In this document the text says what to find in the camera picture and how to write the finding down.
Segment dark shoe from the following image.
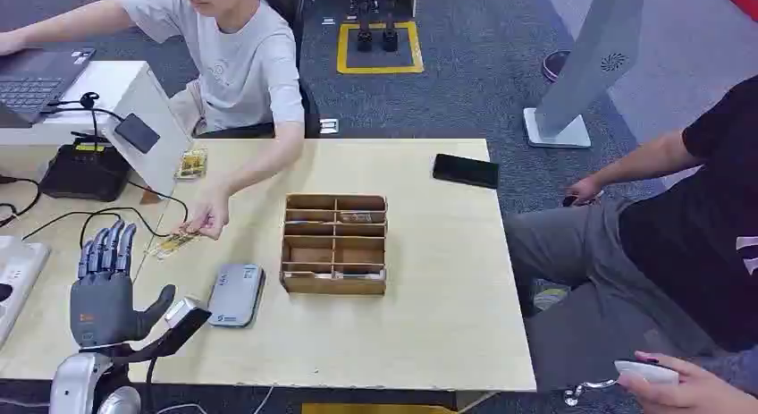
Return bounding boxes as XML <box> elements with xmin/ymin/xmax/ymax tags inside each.
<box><xmin>541</xmin><ymin>49</ymin><xmax>572</xmax><ymax>84</ymax></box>

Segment yellow card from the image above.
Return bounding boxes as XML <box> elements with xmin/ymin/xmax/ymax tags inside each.
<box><xmin>147</xmin><ymin>224</ymin><xmax>203</xmax><ymax>260</ymax></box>
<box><xmin>174</xmin><ymin>148</ymin><xmax>209</xmax><ymax>182</ymax></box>

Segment thin white cable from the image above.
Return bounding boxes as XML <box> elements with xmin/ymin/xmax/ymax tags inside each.
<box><xmin>156</xmin><ymin>385</ymin><xmax>277</xmax><ymax>414</ymax></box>

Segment white floor stand pillar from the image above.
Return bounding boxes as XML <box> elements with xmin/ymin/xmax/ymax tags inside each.
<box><xmin>523</xmin><ymin>0</ymin><xmax>648</xmax><ymax>150</ymax></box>

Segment person in pale shirt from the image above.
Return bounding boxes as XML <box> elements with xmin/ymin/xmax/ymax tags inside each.
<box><xmin>0</xmin><ymin>0</ymin><xmax>307</xmax><ymax>241</ymax></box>

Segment black smartphone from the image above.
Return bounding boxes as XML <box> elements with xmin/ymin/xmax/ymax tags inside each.
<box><xmin>431</xmin><ymin>153</ymin><xmax>501</xmax><ymax>191</ymax></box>

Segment grey flat card case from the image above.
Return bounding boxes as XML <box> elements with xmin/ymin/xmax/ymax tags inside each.
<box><xmin>206</xmin><ymin>263</ymin><xmax>266</xmax><ymax>329</ymax></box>

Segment black robot legs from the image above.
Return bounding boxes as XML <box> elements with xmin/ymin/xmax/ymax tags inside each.
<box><xmin>348</xmin><ymin>0</ymin><xmax>401</xmax><ymax>54</ymax></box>

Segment black-shirt person's left hand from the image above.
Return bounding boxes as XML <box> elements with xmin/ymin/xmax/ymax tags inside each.
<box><xmin>615</xmin><ymin>351</ymin><xmax>758</xmax><ymax>414</ymax></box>

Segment short black cable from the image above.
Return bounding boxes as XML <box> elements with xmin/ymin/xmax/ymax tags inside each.
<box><xmin>0</xmin><ymin>173</ymin><xmax>43</xmax><ymax>230</ymax></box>

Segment pale-shirt person's right hand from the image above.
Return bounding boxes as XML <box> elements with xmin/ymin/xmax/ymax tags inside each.
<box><xmin>0</xmin><ymin>30</ymin><xmax>29</xmax><ymax>57</ymax></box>

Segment black desktop device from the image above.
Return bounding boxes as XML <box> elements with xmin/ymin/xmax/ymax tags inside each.
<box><xmin>39</xmin><ymin>139</ymin><xmax>133</xmax><ymax>203</ymax></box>

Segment person in black shirt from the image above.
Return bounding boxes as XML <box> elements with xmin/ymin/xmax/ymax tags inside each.
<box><xmin>502</xmin><ymin>73</ymin><xmax>758</xmax><ymax>414</ymax></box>

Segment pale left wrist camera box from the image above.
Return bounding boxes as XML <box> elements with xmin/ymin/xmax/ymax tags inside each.
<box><xmin>112</xmin><ymin>297</ymin><xmax>213</xmax><ymax>365</ymax></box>

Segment white power strip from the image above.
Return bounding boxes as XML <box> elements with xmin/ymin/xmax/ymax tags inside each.
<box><xmin>0</xmin><ymin>235</ymin><xmax>52</xmax><ymax>349</ymax></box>

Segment metal hook clip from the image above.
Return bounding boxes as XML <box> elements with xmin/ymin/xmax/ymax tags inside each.
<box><xmin>562</xmin><ymin>377</ymin><xmax>620</xmax><ymax>409</ymax></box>

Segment pale-shirt person's left hand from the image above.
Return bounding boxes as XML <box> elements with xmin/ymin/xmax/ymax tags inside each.
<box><xmin>185</xmin><ymin>185</ymin><xmax>232</xmax><ymax>241</ymax></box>

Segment white desk riser box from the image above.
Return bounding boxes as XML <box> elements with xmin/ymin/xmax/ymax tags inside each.
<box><xmin>0</xmin><ymin>60</ymin><xmax>192</xmax><ymax>198</ymax></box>

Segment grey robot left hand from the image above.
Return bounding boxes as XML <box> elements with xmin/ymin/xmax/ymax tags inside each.
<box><xmin>70</xmin><ymin>219</ymin><xmax>178</xmax><ymax>349</ymax></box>

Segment yellow floor tape strip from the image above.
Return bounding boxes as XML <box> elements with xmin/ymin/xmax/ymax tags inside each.
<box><xmin>300</xmin><ymin>402</ymin><xmax>459</xmax><ymax>414</ymax></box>

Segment dark laptop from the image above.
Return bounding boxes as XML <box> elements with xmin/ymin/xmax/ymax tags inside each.
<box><xmin>0</xmin><ymin>46</ymin><xmax>97</xmax><ymax>130</ymax></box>

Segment black headset cable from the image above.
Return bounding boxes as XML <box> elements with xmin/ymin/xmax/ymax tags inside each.
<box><xmin>39</xmin><ymin>90</ymin><xmax>127</xmax><ymax>141</ymax></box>

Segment black-shirt person's right hand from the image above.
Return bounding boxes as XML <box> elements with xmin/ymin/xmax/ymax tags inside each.
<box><xmin>564</xmin><ymin>174</ymin><xmax>606</xmax><ymax>207</ymax></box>

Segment wooden compartment card box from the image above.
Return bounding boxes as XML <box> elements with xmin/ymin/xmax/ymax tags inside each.
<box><xmin>279</xmin><ymin>192</ymin><xmax>390</xmax><ymax>298</ymax></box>

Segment white handheld remote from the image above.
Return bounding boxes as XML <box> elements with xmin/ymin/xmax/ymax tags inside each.
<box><xmin>613</xmin><ymin>359</ymin><xmax>681</xmax><ymax>387</ymax></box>

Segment long black cable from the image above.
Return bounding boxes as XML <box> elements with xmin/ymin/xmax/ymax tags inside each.
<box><xmin>21</xmin><ymin>180</ymin><xmax>190</xmax><ymax>250</ymax></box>

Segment small dark handheld object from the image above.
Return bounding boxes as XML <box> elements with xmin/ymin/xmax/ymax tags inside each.
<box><xmin>560</xmin><ymin>190</ymin><xmax>606</xmax><ymax>209</ymax></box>

